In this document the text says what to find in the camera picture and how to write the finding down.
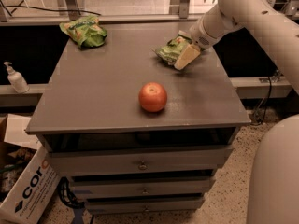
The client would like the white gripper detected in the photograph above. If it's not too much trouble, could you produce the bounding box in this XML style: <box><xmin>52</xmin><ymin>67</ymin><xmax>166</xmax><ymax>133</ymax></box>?
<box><xmin>174</xmin><ymin>5</ymin><xmax>237</xmax><ymax>70</ymax></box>

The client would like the green jalapeno chip bag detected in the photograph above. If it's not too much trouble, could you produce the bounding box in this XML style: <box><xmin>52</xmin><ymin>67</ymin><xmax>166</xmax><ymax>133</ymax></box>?
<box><xmin>153</xmin><ymin>35</ymin><xmax>192</xmax><ymax>66</ymax></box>

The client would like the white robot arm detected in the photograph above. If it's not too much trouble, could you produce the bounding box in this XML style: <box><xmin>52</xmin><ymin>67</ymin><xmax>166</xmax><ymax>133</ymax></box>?
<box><xmin>179</xmin><ymin>0</ymin><xmax>299</xmax><ymax>224</ymax></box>

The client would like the green rice chip bag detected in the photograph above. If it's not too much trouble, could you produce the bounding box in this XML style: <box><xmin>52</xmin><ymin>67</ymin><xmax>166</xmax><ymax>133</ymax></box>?
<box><xmin>59</xmin><ymin>16</ymin><xmax>107</xmax><ymax>49</ymax></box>

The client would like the red tomato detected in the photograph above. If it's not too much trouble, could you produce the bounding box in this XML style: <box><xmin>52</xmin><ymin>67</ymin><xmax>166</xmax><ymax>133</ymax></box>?
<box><xmin>138</xmin><ymin>82</ymin><xmax>167</xmax><ymax>112</ymax></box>

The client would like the grey drawer cabinet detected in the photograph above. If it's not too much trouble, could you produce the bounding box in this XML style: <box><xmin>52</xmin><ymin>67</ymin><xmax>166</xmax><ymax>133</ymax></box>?
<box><xmin>27</xmin><ymin>21</ymin><xmax>249</xmax><ymax>214</ymax></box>

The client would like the white pump bottle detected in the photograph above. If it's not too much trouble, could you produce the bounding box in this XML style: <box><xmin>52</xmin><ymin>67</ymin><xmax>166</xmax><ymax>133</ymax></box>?
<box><xmin>4</xmin><ymin>62</ymin><xmax>29</xmax><ymax>93</ymax></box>

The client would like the white cardboard box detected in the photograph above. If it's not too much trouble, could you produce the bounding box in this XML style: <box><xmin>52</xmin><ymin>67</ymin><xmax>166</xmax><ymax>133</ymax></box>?
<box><xmin>0</xmin><ymin>114</ymin><xmax>60</xmax><ymax>224</ymax></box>

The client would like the black cable bundle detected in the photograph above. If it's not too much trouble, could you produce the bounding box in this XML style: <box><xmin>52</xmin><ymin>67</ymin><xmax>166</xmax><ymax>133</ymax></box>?
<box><xmin>57</xmin><ymin>176</ymin><xmax>86</xmax><ymax>210</ymax></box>

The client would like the black floor cable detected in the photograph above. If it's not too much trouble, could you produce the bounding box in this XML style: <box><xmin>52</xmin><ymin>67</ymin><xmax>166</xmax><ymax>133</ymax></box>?
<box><xmin>0</xmin><ymin>0</ymin><xmax>102</xmax><ymax>17</ymax></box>

